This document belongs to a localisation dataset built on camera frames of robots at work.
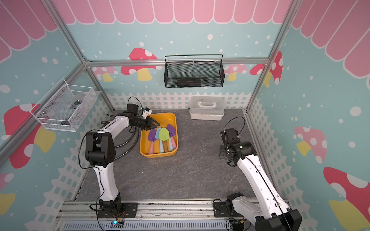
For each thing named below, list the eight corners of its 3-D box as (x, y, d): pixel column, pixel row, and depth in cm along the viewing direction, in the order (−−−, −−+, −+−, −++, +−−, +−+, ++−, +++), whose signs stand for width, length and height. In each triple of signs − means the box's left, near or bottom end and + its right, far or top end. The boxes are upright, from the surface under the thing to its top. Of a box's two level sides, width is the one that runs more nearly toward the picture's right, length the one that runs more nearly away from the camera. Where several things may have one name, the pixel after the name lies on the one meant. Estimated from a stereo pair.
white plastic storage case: (189, 121, 115) (189, 110, 105) (189, 107, 125) (189, 96, 115) (223, 121, 115) (226, 110, 105) (220, 107, 125) (223, 96, 115)
